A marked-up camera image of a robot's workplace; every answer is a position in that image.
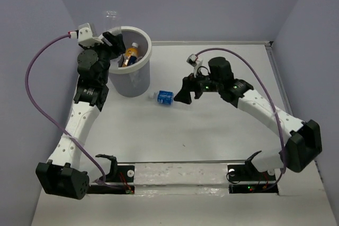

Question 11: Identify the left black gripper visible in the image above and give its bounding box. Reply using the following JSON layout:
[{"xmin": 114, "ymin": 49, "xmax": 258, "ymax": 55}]
[{"xmin": 79, "ymin": 32, "xmax": 126, "ymax": 84}]

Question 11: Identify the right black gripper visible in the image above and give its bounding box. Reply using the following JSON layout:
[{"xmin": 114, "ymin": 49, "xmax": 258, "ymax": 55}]
[{"xmin": 174, "ymin": 66, "xmax": 223, "ymax": 103}]

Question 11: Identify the clear bottle blue cap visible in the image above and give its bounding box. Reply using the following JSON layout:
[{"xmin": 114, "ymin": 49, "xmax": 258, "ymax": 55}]
[{"xmin": 101, "ymin": 11, "xmax": 122, "ymax": 39}]

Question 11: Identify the blue label clear bottle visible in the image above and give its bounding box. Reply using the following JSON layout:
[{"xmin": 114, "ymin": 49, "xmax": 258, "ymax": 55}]
[{"xmin": 147, "ymin": 90, "xmax": 184, "ymax": 109}]

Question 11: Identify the orange milk tea bottle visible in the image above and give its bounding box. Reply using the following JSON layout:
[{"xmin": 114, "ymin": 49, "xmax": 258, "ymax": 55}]
[{"xmin": 122, "ymin": 42, "xmax": 139, "ymax": 67}]

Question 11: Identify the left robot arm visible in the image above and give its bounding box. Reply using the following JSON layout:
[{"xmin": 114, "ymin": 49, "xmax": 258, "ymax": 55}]
[{"xmin": 35, "ymin": 29, "xmax": 126, "ymax": 200}]

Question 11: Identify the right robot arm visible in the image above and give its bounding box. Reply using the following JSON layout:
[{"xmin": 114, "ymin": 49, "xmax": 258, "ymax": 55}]
[{"xmin": 174, "ymin": 55, "xmax": 322, "ymax": 179}]

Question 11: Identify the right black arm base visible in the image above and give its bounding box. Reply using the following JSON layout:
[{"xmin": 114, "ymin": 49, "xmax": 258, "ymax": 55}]
[{"xmin": 226, "ymin": 164, "xmax": 279, "ymax": 194}]

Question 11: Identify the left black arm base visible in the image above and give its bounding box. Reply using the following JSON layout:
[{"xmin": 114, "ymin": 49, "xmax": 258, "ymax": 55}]
[{"xmin": 87, "ymin": 165, "xmax": 135, "ymax": 195}]

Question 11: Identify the grey bin with white rim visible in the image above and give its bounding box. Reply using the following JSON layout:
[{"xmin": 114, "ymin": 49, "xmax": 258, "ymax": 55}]
[{"xmin": 109, "ymin": 26, "xmax": 152, "ymax": 97}]

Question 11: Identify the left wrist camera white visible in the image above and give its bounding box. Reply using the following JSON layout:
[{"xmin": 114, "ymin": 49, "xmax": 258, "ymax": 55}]
[{"xmin": 68, "ymin": 23, "xmax": 104, "ymax": 48}]

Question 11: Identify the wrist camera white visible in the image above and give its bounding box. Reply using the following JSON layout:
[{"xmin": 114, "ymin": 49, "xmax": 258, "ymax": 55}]
[
  {"xmin": 68, "ymin": 23, "xmax": 104, "ymax": 48},
  {"xmin": 186, "ymin": 54, "xmax": 203, "ymax": 77}
]

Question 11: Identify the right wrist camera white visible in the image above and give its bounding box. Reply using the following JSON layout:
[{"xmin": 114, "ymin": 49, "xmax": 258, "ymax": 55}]
[{"xmin": 186, "ymin": 54, "xmax": 203, "ymax": 77}]

